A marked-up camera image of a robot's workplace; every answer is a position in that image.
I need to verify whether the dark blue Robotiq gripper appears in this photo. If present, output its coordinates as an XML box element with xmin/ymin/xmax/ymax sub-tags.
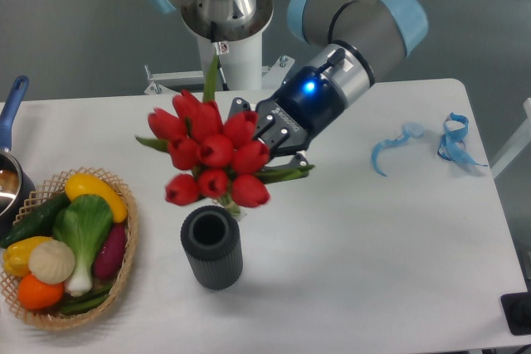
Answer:
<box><xmin>227</xmin><ymin>43</ymin><xmax>374</xmax><ymax>172</ymax></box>

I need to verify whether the red tulip bouquet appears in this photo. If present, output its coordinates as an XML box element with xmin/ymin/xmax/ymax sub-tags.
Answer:
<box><xmin>137</xmin><ymin>58</ymin><xmax>312</xmax><ymax>220</ymax></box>

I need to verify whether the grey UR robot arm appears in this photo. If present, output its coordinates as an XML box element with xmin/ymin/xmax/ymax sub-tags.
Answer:
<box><xmin>149</xmin><ymin>0</ymin><xmax>428</xmax><ymax>177</ymax></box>

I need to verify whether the dark grey ribbed vase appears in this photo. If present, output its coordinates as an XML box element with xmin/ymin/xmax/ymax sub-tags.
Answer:
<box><xmin>180</xmin><ymin>206</ymin><xmax>243</xmax><ymax>290</ymax></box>

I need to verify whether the blue ribbon strip left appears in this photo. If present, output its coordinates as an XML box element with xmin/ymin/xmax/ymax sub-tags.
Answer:
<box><xmin>370</xmin><ymin>122</ymin><xmax>425</xmax><ymax>177</ymax></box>

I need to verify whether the blue ribbon strip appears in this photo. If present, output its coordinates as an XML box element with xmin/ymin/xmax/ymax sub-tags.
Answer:
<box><xmin>437</xmin><ymin>113</ymin><xmax>487</xmax><ymax>167</ymax></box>
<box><xmin>370</xmin><ymin>122</ymin><xmax>425</xmax><ymax>177</ymax></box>

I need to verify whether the blue ribbon strip right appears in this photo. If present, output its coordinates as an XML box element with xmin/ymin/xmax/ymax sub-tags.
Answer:
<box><xmin>437</xmin><ymin>113</ymin><xmax>487</xmax><ymax>167</ymax></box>

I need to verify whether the purple sweet potato toy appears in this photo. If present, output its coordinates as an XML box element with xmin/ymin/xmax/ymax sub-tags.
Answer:
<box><xmin>93</xmin><ymin>224</ymin><xmax>127</xmax><ymax>279</ymax></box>

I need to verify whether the green bok choy toy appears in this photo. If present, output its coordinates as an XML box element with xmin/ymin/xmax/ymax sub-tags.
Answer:
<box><xmin>53</xmin><ymin>194</ymin><xmax>113</xmax><ymax>297</ymax></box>

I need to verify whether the woven wicker basket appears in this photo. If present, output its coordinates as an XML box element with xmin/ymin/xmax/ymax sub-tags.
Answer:
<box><xmin>1</xmin><ymin>167</ymin><xmax>139</xmax><ymax>332</ymax></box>

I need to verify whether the green pea pod toy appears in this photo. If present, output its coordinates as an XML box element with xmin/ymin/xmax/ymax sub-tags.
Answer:
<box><xmin>60</xmin><ymin>284</ymin><xmax>111</xmax><ymax>316</ymax></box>

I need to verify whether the dark green cucumber toy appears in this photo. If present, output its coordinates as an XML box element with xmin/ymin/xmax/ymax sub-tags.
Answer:
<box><xmin>1</xmin><ymin>192</ymin><xmax>71</xmax><ymax>249</ymax></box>

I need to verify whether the yellow bell pepper toy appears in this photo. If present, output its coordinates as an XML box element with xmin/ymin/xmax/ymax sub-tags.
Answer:
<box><xmin>2</xmin><ymin>236</ymin><xmax>51</xmax><ymax>277</ymax></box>

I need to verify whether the orange fruit toy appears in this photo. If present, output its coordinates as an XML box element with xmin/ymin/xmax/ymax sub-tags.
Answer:
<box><xmin>17</xmin><ymin>274</ymin><xmax>64</xmax><ymax>310</ymax></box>

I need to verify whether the black device at edge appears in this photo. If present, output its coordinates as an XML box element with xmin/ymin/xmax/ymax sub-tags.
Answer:
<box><xmin>500</xmin><ymin>292</ymin><xmax>531</xmax><ymax>336</ymax></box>

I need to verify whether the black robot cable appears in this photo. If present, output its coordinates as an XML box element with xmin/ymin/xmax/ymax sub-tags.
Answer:
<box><xmin>209</xmin><ymin>22</ymin><xmax>230</xmax><ymax>92</ymax></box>

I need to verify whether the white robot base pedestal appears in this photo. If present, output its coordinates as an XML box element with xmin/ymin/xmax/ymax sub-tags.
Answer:
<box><xmin>196</xmin><ymin>32</ymin><xmax>262</xmax><ymax>90</ymax></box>

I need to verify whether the white metal frame bracket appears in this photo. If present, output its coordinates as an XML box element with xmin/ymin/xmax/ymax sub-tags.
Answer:
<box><xmin>144</xmin><ymin>55</ymin><xmax>295</xmax><ymax>95</ymax></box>

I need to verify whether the blue handled saucepan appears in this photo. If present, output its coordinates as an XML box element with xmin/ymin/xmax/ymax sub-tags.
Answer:
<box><xmin>1</xmin><ymin>75</ymin><xmax>35</xmax><ymax>238</ymax></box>

